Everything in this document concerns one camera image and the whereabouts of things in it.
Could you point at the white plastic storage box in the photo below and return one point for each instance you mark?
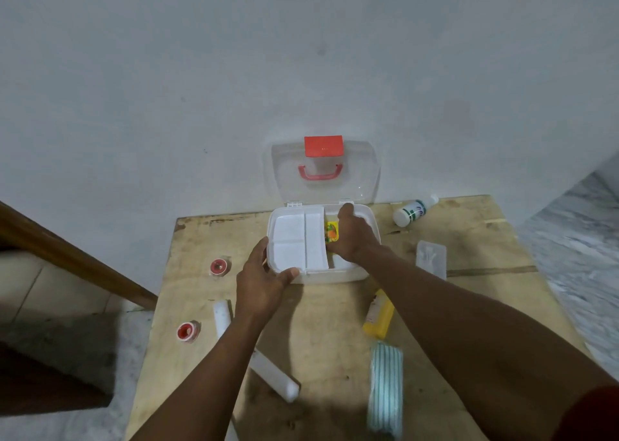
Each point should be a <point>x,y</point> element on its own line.
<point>321,276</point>

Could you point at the person's left hand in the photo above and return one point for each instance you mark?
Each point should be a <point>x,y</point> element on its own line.
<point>256,295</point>

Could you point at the teal striped packet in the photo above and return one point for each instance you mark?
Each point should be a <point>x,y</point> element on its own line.
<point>385,390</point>

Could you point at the clear plastic box lid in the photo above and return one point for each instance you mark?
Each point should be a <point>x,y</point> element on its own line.
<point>360,179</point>

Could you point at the yellow printed packet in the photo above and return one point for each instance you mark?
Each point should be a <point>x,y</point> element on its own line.
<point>331,232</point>

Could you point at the red shirt sleeve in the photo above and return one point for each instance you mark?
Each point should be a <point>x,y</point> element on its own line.
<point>590,416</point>

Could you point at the clear plastic packet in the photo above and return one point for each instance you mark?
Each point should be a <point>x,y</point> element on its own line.
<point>431,259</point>

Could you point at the white divider tray insert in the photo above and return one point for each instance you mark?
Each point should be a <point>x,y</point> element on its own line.
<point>290,235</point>

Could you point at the person's right forearm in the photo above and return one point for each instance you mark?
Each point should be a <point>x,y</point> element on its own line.
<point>459,334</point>

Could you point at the brown wooden rail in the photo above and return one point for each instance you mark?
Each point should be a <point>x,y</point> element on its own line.
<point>72,257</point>

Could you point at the person's left thumb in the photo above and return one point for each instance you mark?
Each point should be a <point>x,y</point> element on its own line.
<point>287,276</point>

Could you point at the red and white tape roll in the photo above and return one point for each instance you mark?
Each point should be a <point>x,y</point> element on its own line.
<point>187,332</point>
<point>219,267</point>

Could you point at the white bottle with green label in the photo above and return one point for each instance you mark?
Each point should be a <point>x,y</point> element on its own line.
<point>410,212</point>

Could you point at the long white wrapped roll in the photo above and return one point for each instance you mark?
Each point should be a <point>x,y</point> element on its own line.
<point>275,375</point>

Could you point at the person's right fingers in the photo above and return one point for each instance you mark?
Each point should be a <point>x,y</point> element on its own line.
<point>346,212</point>

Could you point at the red lid latch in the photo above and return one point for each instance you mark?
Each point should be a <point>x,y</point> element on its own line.
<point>323,145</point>

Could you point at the person's right hand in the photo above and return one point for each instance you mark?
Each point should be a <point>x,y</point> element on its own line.
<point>355,240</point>

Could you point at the short white wrapped roll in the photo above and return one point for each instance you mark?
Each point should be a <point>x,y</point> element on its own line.
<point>222,317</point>

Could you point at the yellow bottle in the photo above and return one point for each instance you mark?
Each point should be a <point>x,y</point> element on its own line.
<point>378,316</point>

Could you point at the person's left forearm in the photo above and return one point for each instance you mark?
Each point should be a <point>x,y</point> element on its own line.
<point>208,382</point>

